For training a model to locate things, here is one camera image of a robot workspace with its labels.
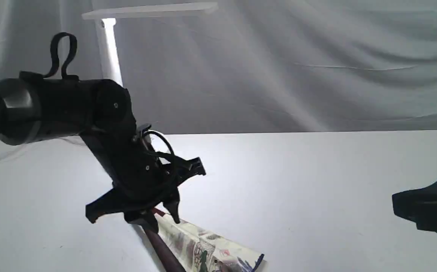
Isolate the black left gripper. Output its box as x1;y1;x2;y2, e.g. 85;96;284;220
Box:
81;131;206;233

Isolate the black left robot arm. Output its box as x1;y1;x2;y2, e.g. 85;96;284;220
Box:
0;72;206;233

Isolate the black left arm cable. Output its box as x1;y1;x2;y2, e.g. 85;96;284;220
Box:
0;32;177;178

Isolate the white desk lamp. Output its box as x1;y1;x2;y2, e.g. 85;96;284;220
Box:
82;2;219;151

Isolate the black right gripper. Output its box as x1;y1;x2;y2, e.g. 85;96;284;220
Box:
392;181;437;234

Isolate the grey backdrop cloth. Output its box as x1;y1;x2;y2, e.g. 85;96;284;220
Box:
0;0;437;134

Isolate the painted folding paper fan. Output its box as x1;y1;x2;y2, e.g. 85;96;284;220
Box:
144;209;265;272

